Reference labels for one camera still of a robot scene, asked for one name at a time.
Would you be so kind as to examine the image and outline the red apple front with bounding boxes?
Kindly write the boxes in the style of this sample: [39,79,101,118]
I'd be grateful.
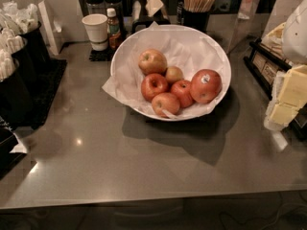
[152,92,180,118]

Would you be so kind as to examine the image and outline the small yellow-red apple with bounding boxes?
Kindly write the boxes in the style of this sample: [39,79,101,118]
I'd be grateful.
[165,66,183,84]

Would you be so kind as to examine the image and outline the white napkin dispenser box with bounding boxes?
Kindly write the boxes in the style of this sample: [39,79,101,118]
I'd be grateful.
[38,0,63,56]

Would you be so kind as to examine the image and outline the white paper bowl liner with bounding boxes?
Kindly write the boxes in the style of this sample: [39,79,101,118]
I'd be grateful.
[102,21,230,120]

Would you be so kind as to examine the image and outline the black cup of wooden stirrers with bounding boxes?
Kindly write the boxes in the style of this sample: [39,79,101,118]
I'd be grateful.
[182,0,215,32]

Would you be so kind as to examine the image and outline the black napkin holder with napkin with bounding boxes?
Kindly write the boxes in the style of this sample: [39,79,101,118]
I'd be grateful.
[131,0,170,34]

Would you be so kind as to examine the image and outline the red apple middle left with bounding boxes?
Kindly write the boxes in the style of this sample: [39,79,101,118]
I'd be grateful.
[141,73,169,102]

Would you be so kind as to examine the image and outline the black tub with sachets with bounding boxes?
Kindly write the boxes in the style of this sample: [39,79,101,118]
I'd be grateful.
[0,1,51,73]

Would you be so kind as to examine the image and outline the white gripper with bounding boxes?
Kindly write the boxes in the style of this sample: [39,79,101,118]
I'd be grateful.
[264,0,307,131]

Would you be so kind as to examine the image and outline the small amber sauce bottle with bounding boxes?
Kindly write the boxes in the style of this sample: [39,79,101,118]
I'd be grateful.
[106,8,122,50]

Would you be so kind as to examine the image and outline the white paper cup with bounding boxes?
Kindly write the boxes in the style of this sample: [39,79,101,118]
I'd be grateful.
[82,13,108,51]

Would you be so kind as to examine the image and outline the black tub with white cutlery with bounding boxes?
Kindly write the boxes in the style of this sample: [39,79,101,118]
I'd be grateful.
[0,28,37,91]

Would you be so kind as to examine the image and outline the black condiment packet rack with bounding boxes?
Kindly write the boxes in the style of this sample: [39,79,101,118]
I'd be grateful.
[244,38,307,140]

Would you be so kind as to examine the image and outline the red apple centre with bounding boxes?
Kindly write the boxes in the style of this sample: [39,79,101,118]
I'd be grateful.
[171,80,194,108]

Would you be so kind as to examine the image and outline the black front cutlery tub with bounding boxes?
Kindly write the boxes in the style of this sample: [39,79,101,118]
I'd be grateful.
[0,49,33,124]

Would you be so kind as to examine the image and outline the yellowish apple back left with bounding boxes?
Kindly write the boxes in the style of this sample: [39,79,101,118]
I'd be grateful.
[138,49,167,76]

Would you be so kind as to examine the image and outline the small black coaster mat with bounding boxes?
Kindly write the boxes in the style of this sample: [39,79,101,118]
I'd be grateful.
[89,49,114,61]

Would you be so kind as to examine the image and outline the white bowl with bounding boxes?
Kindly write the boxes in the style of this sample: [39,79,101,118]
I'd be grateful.
[109,24,232,123]

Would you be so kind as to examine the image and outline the large red stickered apple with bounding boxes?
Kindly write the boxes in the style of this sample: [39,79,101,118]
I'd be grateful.
[190,69,222,104]

